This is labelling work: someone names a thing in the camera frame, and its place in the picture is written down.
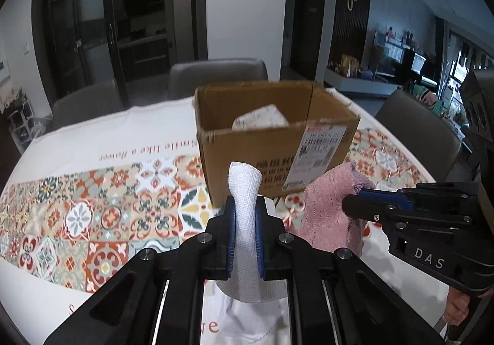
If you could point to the small white shelf cart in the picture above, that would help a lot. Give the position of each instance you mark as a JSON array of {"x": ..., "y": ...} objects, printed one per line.
[{"x": 23, "y": 125}]

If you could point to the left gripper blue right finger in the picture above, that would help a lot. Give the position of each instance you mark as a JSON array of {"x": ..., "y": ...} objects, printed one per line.
[{"x": 267, "y": 230}]

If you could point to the grey dining chair right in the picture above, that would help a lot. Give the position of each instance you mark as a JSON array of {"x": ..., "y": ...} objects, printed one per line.
[{"x": 426, "y": 135}]

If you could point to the grey floral lifestyle pouch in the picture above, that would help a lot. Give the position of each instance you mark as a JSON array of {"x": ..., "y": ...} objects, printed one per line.
[{"x": 264, "y": 117}]

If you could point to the person's right hand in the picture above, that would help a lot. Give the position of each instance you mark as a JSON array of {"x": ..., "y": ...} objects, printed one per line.
[{"x": 457, "y": 307}]

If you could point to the grey dining chair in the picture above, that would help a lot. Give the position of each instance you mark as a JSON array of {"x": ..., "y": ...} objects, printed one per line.
[
  {"x": 426, "y": 135},
  {"x": 86, "y": 104},
  {"x": 185, "y": 78}
]

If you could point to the grey dining chair left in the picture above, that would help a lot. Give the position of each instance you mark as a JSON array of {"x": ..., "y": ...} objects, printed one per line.
[{"x": 86, "y": 104}]

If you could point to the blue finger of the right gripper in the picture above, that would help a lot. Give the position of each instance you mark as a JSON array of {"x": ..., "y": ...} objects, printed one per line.
[
  {"x": 352, "y": 206},
  {"x": 386, "y": 199}
]

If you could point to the white cloth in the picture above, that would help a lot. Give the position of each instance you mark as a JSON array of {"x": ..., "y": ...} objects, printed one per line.
[{"x": 249, "y": 310}]

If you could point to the white sideboard with items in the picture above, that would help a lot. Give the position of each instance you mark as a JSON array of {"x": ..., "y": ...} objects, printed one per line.
[{"x": 393, "y": 63}]

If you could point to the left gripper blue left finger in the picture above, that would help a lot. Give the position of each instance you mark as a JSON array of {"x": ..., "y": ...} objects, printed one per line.
[{"x": 219, "y": 253}]

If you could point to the mauve pink towel cloth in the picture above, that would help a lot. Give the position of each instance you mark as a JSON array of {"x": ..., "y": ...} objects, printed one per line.
[{"x": 324, "y": 225}]

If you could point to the dark glass sliding door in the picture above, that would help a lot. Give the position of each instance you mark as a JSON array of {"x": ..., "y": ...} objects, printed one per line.
[{"x": 132, "y": 43}]

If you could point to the brown cardboard box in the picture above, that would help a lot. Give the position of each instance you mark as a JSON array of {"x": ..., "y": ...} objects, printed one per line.
[{"x": 316, "y": 138}]

